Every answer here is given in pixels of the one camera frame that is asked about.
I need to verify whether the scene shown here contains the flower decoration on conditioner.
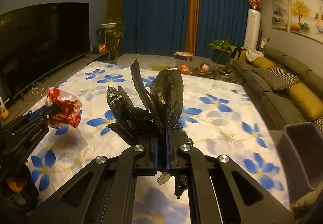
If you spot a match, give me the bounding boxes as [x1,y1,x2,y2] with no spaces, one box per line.
[248,0,262,11]

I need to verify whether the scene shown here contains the small box on coffee table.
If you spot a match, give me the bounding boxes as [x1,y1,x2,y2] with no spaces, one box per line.
[174,51,194,61]

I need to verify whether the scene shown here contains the mustard yellow cushion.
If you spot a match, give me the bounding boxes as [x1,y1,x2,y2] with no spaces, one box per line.
[288,83,323,122]
[251,57,275,70]

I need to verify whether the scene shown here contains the red white plastic wrapper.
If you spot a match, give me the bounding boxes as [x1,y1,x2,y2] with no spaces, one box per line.
[45,87,83,128]

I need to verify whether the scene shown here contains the white blue floral tablecloth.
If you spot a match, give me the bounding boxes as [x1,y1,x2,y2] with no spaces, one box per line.
[27,62,290,223]

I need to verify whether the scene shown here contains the white standing air conditioner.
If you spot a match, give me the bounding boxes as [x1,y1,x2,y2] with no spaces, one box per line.
[243,9,261,49]

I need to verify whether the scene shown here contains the plant on stand by tv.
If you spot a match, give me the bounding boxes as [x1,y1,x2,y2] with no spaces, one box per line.
[98,17,124,64]

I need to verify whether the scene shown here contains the orange speaker on cabinet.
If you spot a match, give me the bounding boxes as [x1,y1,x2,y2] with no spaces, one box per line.
[92,44,106,54]

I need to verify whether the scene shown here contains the dark grey trash bin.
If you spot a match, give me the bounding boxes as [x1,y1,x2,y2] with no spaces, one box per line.
[282,122,322,203]

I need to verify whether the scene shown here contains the black white patterned cushion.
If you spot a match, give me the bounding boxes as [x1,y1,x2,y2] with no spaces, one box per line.
[269,66,299,87]

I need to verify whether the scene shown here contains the grey sofa cushion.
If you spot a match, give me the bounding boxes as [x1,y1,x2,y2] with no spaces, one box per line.
[252,68,289,91]

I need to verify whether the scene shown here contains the orange curtain strip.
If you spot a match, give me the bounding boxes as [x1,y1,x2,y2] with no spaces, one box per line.
[185,0,200,55]

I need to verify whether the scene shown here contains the black plastic bag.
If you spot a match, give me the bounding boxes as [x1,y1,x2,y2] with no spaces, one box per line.
[106,58,194,199]

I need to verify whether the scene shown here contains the large black television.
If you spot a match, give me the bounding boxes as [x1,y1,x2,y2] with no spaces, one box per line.
[1,2,90,103]

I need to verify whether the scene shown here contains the blue curtains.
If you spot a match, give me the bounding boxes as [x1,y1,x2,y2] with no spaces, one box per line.
[122,0,249,58]

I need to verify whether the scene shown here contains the small grey landscape painting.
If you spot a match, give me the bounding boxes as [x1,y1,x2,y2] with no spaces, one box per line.
[271,0,288,31]

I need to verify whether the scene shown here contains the doll head figurine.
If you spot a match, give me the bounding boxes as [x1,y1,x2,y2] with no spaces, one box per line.
[197,62,210,75]

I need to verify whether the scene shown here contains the grey sectional sofa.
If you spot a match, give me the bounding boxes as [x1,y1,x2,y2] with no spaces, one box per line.
[231,47,322,131]

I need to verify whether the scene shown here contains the autumn tree sailboat painting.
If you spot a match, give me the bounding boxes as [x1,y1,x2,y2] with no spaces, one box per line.
[290,0,322,43]

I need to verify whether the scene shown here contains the orange fruit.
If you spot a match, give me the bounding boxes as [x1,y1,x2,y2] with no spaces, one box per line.
[179,65,191,74]

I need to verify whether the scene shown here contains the dark tv cabinet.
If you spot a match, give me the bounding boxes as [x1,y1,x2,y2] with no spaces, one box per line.
[1,51,109,126]

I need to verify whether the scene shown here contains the potted plant near sofa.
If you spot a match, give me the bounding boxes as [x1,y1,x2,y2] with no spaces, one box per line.
[208,40,231,65]

